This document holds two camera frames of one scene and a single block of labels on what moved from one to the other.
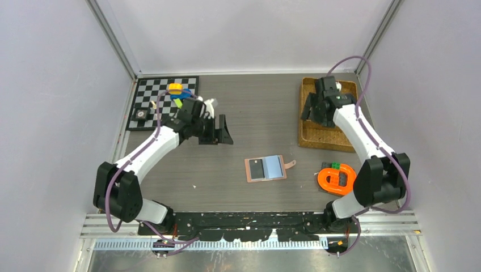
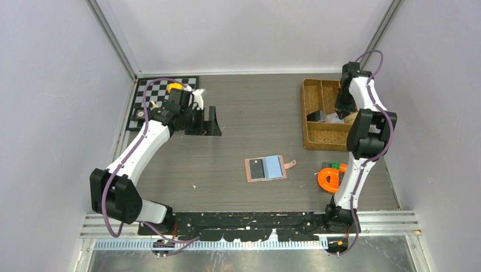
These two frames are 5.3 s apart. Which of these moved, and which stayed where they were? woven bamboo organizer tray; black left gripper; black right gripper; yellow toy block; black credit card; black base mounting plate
Moved: black right gripper; black left gripper
Stayed: yellow toy block; woven bamboo organizer tray; black credit card; black base mounting plate
